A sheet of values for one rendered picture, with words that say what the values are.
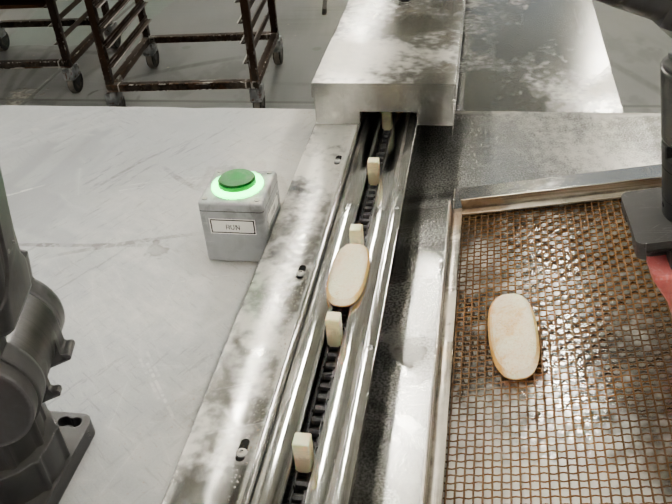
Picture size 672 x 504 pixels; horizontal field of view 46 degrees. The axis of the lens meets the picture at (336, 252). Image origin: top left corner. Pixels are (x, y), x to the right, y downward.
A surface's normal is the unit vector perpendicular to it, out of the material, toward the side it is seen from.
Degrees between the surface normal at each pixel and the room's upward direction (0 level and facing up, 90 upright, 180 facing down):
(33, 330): 56
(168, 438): 0
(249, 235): 90
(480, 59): 0
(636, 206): 10
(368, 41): 0
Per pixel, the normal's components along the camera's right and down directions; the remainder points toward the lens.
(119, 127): -0.07, -0.81
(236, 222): -0.16, 0.58
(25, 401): 0.07, 0.58
